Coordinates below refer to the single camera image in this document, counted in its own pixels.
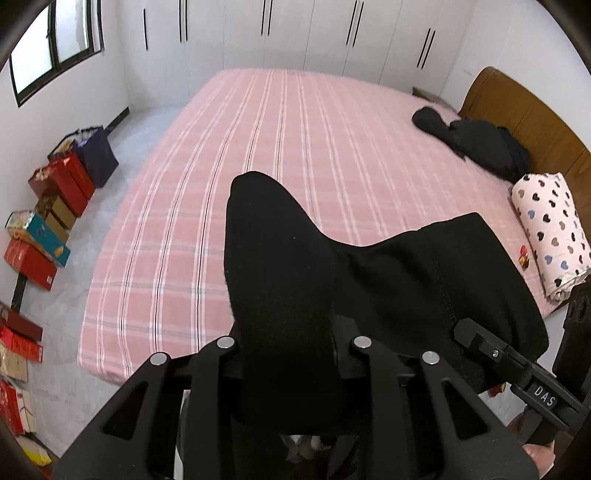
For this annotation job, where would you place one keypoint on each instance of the black framed window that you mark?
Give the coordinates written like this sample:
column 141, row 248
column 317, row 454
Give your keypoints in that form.
column 51, row 46

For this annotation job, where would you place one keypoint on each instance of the pile of black clothes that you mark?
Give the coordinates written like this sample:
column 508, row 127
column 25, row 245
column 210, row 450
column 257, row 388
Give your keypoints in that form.
column 480, row 143

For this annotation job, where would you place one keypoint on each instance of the black pants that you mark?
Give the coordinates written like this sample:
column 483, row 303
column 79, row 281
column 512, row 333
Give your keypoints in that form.
column 286, row 286

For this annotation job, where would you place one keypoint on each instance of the small red object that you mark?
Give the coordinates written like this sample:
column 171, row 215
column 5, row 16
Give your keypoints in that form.
column 524, row 257

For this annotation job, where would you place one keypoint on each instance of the pink plaid bed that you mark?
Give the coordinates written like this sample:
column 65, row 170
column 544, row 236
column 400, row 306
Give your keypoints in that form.
column 277, row 138

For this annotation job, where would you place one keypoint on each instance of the wooden headboard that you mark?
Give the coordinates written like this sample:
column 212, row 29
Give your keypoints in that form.
column 521, row 110

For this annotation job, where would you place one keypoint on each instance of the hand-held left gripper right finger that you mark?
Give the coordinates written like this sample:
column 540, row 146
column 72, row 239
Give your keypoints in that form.
column 364, row 362

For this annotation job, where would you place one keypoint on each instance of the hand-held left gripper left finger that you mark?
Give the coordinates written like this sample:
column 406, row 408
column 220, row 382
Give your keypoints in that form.
column 217, row 362

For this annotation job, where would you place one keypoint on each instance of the person's right hand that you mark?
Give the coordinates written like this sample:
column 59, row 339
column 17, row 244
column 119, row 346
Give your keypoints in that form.
column 540, row 461

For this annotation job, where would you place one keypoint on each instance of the heart print rolled blanket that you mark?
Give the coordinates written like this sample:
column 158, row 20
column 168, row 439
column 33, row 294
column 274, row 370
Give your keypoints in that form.
column 554, row 230

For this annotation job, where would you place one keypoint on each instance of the navy gift bag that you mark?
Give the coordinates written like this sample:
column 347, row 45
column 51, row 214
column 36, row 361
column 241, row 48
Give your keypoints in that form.
column 97, row 157

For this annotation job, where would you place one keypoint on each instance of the row of colourful gift boxes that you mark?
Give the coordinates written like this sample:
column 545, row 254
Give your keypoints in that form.
column 46, row 230

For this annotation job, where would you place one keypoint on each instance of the white wardrobe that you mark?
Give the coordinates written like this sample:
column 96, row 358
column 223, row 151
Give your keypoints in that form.
column 300, row 37

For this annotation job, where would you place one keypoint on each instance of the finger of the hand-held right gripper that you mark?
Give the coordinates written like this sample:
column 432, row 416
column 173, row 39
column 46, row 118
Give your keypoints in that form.
column 489, row 353

